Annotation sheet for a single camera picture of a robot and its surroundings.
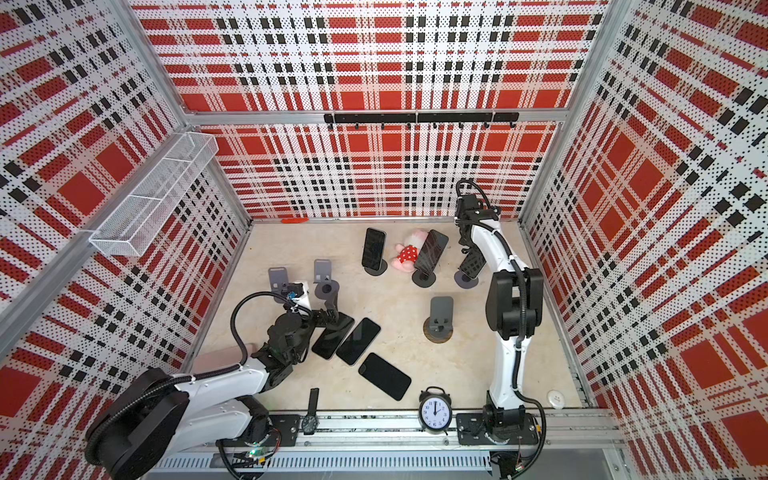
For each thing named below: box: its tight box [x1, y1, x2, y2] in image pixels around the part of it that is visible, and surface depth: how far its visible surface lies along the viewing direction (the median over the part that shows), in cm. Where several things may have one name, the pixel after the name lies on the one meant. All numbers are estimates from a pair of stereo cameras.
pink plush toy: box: [391, 230, 429, 272], surface depth 106 cm
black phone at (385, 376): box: [358, 352, 412, 401], surface depth 86 cm
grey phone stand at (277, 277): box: [268, 266, 288, 303], surface depth 96 cm
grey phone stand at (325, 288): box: [313, 258, 340, 300], surface depth 99 cm
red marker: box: [280, 217, 309, 224], surface depth 129 cm
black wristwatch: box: [302, 387, 320, 436], surface depth 77 cm
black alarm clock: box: [418, 386, 453, 436], surface depth 76 cm
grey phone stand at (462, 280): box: [454, 271, 479, 289], surface depth 103 cm
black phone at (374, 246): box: [362, 227, 387, 271], surface depth 100 cm
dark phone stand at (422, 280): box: [412, 269, 437, 288], surface depth 106 cm
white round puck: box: [547, 389, 566, 410], surface depth 80 cm
